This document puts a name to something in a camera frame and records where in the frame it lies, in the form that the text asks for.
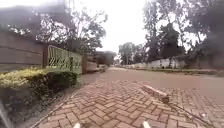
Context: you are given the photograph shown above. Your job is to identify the distant trees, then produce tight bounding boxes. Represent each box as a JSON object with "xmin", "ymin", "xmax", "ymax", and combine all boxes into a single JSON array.
[{"xmin": 118, "ymin": 41, "xmax": 148, "ymax": 66}]

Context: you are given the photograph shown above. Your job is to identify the red brick path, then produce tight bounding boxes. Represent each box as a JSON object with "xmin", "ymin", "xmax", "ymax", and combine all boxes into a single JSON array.
[{"xmin": 31, "ymin": 78, "xmax": 224, "ymax": 128}]

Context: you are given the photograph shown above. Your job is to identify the green metal gate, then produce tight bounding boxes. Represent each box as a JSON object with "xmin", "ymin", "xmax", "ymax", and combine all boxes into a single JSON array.
[{"xmin": 46, "ymin": 44, "xmax": 84, "ymax": 75}]

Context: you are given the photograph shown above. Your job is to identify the concrete kerb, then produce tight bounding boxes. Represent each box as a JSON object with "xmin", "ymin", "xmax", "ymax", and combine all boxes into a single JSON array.
[{"xmin": 139, "ymin": 82, "xmax": 211, "ymax": 128}]

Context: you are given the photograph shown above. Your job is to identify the group of tall trees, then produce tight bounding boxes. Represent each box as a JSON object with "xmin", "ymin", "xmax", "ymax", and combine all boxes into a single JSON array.
[{"xmin": 143, "ymin": 0, "xmax": 224, "ymax": 64}]

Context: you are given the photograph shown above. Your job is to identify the grey-brown road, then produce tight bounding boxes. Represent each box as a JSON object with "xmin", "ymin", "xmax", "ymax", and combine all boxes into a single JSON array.
[{"xmin": 79, "ymin": 66, "xmax": 224, "ymax": 98}]

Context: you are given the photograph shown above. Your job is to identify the low green hedge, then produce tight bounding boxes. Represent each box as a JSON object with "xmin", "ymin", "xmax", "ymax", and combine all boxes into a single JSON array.
[{"xmin": 0, "ymin": 66, "xmax": 81, "ymax": 98}]

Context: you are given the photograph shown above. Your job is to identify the robot's own part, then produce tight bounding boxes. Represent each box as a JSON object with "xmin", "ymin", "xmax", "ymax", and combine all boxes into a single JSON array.
[
  {"xmin": 73, "ymin": 121, "xmax": 82, "ymax": 128},
  {"xmin": 142, "ymin": 120, "xmax": 152, "ymax": 128}
]

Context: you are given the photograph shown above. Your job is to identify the roadside verge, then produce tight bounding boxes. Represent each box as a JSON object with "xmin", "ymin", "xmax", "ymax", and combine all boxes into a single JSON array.
[{"xmin": 123, "ymin": 66, "xmax": 224, "ymax": 77}]

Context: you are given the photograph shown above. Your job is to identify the dirt strip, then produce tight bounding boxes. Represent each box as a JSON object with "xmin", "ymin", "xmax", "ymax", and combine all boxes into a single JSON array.
[{"xmin": 0, "ymin": 74, "xmax": 101, "ymax": 128}]

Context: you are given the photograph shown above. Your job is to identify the white wall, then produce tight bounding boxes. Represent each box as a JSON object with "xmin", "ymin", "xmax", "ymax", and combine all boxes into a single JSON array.
[{"xmin": 124, "ymin": 57, "xmax": 188, "ymax": 70}]

